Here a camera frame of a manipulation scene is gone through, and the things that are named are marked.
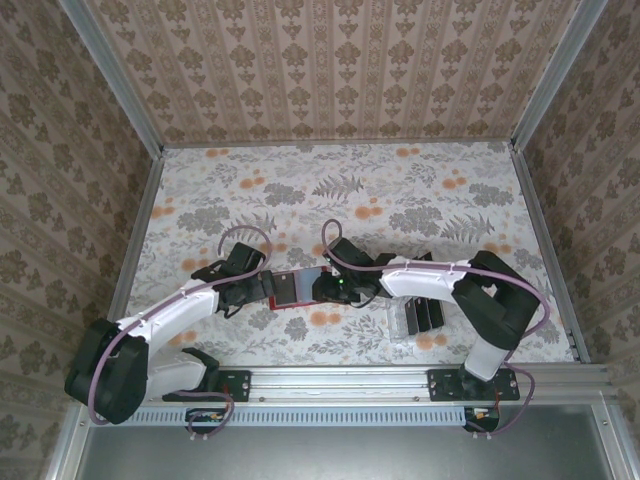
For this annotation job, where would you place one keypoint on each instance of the red card holder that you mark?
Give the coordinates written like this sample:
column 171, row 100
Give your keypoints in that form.
column 310, row 285

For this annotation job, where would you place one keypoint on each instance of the black credit card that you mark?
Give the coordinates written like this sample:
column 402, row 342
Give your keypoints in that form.
column 436, row 314
column 424, row 316
column 412, row 317
column 426, row 256
column 288, row 290

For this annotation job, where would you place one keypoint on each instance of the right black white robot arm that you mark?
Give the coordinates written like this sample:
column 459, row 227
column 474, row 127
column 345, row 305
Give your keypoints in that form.
column 425, row 280

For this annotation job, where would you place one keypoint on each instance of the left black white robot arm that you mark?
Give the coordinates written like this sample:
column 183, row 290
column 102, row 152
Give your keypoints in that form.
column 175, row 315

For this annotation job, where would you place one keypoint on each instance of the clear acrylic card stand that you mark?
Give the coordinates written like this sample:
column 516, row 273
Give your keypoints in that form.
column 396, row 320

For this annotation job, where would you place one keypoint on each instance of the floral patterned table cover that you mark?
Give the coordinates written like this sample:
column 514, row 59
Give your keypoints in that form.
column 350, row 165

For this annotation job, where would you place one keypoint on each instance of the black connector board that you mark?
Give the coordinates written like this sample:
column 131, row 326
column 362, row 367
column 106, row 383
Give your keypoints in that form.
column 482, row 416
column 205, row 416

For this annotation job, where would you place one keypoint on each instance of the grey metal panel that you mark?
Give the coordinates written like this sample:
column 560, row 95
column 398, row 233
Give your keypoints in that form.
column 340, row 452

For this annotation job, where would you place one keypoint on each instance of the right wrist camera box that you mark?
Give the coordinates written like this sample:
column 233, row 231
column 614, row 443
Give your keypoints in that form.
column 333, row 271

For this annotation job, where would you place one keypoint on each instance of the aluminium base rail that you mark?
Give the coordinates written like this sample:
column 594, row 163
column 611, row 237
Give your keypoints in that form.
column 340, row 382

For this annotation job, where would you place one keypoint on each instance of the aluminium table side rail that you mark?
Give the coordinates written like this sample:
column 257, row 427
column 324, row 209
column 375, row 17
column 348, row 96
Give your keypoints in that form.
column 142, row 240
column 542, row 240

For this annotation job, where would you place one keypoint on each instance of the aluminium frame post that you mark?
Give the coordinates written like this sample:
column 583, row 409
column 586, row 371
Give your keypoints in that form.
column 112, row 75
column 560, row 75

